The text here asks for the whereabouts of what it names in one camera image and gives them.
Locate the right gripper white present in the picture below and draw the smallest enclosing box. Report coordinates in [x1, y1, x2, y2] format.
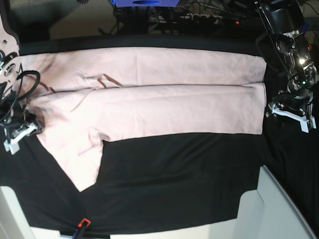
[3, 120, 41, 154]

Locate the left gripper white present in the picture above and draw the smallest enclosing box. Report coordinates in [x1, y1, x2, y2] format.
[266, 96, 316, 132]

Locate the light pink T-shirt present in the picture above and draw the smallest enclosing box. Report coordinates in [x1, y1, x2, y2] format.
[21, 47, 266, 191]

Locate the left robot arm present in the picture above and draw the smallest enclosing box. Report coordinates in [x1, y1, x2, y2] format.
[255, 0, 319, 133]

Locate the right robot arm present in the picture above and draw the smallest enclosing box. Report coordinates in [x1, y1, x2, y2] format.
[0, 0, 43, 154]

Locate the red clamp at bottom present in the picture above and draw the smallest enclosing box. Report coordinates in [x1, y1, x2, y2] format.
[72, 218, 91, 239]

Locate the black table cloth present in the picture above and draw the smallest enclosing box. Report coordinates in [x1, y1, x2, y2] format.
[0, 37, 319, 236]

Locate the black power strip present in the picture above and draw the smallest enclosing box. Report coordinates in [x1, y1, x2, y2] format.
[149, 13, 246, 27]

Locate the white frame left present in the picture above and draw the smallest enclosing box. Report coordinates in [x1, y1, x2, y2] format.
[0, 186, 61, 239]

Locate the white frame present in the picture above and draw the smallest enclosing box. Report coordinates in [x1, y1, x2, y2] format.
[235, 165, 317, 239]
[0, 186, 61, 239]

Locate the white frame right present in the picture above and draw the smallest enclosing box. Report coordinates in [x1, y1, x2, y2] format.
[235, 165, 317, 239]

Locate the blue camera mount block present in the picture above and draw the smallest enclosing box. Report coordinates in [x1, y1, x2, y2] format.
[111, 0, 180, 7]

